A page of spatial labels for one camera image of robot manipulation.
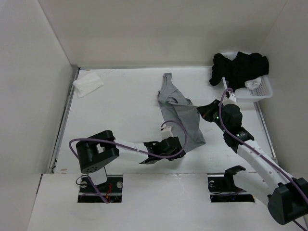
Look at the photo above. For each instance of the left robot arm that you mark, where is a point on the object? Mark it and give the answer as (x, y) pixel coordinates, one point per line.
(96, 152)

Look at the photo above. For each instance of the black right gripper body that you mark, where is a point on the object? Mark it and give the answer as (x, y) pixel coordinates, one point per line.
(212, 114)

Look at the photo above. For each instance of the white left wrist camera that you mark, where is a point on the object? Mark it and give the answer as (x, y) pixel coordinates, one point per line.
(166, 132)

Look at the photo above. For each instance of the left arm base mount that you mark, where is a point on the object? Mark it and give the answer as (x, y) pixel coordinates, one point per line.
(111, 190)

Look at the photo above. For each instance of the white plastic laundry basket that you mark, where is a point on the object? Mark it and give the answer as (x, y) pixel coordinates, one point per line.
(263, 91)

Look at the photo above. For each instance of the black tank top pile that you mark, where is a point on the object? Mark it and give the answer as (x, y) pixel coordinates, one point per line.
(242, 68)

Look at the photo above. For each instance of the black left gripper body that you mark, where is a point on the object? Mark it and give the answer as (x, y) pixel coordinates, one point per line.
(172, 158)

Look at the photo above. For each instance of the white folded tank top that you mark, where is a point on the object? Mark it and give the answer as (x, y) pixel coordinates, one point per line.
(87, 84)

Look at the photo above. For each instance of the grey tank top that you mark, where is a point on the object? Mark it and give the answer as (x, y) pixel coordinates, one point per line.
(175, 106)

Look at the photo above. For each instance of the white crumpled tank top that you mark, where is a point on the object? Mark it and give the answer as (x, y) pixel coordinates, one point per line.
(253, 84)

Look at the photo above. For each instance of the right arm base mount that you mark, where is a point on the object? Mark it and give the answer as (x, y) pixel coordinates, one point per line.
(220, 192)

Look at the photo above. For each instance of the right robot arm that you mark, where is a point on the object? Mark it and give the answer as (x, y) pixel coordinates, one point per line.
(285, 196)

